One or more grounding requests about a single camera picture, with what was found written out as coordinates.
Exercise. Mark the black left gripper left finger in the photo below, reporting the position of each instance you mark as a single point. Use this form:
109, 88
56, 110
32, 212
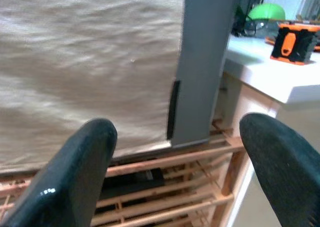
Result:
67, 177

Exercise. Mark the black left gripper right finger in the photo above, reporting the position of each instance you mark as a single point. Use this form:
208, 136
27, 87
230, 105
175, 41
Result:
287, 174

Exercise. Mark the beige textured fridge door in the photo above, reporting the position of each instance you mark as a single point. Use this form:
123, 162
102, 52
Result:
75, 62

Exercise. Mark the grey fridge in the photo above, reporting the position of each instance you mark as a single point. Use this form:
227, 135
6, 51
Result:
200, 62

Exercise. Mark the black box under rack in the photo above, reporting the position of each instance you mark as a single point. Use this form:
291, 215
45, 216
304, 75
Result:
135, 180

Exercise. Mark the white kitchen counter cabinet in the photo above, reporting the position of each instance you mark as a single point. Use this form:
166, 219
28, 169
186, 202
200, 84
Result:
262, 74

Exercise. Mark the wooden slatted rack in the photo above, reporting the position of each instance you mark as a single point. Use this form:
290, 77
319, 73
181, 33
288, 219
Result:
175, 160

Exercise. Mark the orange and black box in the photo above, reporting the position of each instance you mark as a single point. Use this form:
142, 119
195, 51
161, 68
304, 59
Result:
290, 44

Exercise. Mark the clear plastic container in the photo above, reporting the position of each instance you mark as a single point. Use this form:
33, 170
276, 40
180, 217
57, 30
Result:
262, 28

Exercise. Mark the green plastic bowl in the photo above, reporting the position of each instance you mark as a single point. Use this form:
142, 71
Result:
267, 12

